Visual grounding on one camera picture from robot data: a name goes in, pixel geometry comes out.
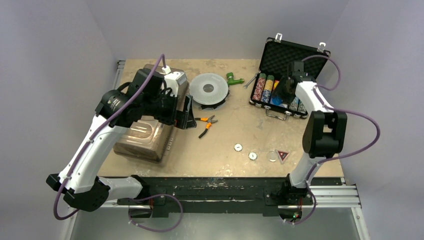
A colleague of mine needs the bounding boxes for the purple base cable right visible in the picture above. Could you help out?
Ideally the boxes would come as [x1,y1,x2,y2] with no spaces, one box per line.
[283,188,318,226]

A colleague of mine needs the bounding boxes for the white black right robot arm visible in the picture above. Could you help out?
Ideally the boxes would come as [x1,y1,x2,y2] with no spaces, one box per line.
[273,61,347,204]

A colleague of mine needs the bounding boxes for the blue poker button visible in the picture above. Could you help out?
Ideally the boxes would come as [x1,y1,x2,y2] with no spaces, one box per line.
[270,96,284,107]

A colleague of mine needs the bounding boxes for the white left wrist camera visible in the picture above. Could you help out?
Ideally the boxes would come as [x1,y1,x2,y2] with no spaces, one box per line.
[161,66,189,97]

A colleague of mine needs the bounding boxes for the aluminium frame rail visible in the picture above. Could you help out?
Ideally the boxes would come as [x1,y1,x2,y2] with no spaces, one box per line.
[277,177,371,240]

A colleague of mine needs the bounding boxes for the orange black pliers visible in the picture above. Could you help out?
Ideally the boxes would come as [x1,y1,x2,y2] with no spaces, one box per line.
[195,115,218,139]

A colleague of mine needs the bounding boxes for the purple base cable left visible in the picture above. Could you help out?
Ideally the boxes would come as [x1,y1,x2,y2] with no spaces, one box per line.
[128,193,185,233]

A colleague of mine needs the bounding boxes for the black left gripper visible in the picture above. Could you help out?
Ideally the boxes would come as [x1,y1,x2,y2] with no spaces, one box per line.
[143,88,196,129]

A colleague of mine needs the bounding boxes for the white poker chip left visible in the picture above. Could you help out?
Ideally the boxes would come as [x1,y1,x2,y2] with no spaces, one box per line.
[234,143,243,152]

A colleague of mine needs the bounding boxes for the clear brown plastic storage box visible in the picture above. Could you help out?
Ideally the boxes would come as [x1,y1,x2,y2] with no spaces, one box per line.
[112,64,190,165]

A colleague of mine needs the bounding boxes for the light blue chip row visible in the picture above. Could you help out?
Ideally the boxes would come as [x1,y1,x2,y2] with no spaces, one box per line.
[288,97,299,111]

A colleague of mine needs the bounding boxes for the grey filament spool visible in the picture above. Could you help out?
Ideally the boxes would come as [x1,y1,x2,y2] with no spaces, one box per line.
[189,73,230,111]

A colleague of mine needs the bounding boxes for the green hose fitting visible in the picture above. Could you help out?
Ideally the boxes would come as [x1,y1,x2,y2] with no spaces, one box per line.
[226,72,245,86]

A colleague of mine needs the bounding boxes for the black poker set case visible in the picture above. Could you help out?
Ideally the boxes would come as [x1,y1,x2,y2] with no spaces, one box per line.
[249,33,331,119]

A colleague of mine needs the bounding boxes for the white poker chip right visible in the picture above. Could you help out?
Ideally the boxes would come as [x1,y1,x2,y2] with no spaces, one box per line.
[248,152,258,161]

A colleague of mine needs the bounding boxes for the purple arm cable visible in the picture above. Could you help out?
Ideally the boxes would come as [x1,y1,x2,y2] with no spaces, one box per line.
[301,54,381,183]
[53,53,167,221]

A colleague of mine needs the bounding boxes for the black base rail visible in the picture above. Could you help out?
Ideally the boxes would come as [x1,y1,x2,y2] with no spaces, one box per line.
[96,176,344,220]

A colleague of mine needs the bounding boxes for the yellow blue chip row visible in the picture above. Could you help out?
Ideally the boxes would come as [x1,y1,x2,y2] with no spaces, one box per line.
[260,75,275,103]

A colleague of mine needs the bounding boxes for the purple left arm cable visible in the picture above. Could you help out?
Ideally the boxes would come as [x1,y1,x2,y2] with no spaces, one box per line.
[53,53,167,221]

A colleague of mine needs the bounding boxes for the white poker chip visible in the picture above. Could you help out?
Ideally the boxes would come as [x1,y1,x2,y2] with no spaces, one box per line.
[248,152,258,161]
[234,143,243,152]

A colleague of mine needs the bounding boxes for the red triangle token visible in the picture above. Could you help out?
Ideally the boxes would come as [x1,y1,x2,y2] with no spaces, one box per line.
[276,150,290,164]

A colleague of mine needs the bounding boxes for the clear round disc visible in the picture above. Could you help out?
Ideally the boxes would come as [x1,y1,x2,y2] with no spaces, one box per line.
[266,151,279,162]

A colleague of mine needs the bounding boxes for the silver wrench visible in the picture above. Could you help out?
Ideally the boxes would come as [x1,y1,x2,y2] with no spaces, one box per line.
[243,72,260,89]

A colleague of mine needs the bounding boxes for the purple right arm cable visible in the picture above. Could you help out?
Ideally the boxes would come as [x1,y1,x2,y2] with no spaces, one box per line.
[301,54,381,183]

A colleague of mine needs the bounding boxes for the red poker chip row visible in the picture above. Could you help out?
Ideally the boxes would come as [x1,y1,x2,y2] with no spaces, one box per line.
[252,73,267,101]

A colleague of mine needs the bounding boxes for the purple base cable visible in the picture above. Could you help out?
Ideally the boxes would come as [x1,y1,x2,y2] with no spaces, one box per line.
[128,193,185,233]
[283,188,318,226]

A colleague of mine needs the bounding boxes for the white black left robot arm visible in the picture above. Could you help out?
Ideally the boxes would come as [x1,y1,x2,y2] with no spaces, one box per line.
[46,68,197,212]

